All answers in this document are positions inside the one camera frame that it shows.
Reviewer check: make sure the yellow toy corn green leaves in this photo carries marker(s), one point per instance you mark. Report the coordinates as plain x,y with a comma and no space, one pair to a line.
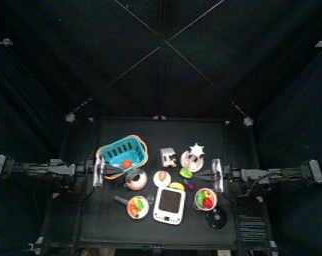
176,186

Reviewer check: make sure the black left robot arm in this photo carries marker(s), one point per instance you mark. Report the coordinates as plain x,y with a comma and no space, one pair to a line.
37,169

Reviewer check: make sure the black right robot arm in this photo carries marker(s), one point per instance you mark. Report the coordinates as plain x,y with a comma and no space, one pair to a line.
264,173

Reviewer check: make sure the orange toy ball fruit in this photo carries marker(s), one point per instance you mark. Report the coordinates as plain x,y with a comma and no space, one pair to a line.
127,164

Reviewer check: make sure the purple toy vegetable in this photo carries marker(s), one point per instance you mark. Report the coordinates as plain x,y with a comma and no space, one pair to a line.
189,186

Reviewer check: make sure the small green toy vegetable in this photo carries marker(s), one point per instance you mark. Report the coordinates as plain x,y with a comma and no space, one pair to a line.
185,173

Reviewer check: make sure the yellow toy pepper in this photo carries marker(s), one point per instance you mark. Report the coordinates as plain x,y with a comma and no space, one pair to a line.
207,193

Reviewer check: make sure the white toy utensil stand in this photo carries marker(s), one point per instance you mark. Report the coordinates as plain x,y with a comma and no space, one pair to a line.
191,161

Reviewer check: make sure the teal basket with orange rim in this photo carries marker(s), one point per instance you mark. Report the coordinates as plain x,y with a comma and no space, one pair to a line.
117,151

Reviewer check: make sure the green toy pepper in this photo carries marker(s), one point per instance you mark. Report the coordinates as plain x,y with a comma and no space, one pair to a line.
199,199

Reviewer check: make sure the red toy pepper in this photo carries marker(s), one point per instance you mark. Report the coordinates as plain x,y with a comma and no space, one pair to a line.
208,202

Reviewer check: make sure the light brown toy egg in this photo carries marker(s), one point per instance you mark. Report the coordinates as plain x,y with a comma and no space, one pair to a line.
163,175

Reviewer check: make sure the white toy knife block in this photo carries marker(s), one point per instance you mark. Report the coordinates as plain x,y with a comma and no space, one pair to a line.
168,157

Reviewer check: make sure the green toy vegetable piece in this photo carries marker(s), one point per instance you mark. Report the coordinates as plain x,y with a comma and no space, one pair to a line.
140,204

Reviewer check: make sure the orange toy carrot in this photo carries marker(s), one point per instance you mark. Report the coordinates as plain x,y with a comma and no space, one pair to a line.
132,209

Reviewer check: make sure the white text label sticker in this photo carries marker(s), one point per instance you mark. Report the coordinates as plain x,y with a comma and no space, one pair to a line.
251,228

